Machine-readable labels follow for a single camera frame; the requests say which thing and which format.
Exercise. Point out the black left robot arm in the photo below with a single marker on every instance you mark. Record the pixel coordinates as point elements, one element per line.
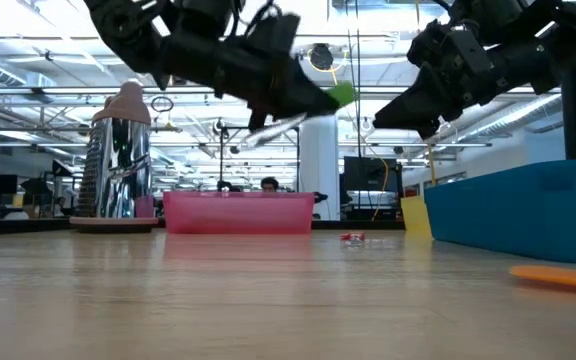
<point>133,35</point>

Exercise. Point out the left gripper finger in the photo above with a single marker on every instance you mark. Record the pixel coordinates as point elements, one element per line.
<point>298,105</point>
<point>300,77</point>

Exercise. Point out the black frame robot station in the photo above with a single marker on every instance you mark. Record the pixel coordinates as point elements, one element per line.
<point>222,160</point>

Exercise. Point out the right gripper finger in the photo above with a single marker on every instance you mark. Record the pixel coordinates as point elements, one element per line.
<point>423,92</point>
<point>418,119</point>

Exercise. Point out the white building column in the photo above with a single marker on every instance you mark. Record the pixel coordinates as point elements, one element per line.
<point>318,170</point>

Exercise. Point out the black equipment cabinet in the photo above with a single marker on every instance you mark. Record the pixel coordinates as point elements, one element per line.
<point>368,175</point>

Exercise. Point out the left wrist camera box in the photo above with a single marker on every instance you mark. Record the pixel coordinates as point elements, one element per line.
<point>280,35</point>

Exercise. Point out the yellow plastic bin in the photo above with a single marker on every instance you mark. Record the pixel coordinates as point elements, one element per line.
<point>414,215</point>

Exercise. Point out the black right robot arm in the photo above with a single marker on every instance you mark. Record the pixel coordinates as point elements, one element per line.
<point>543,55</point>

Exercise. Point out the person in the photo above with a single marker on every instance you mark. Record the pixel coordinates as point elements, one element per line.
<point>269,184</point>
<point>225,187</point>
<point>60,206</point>

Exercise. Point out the blue plastic bin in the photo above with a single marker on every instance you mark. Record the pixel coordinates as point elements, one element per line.
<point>518,210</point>

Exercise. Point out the pink plastic bin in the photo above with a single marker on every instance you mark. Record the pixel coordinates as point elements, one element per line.
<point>238,212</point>

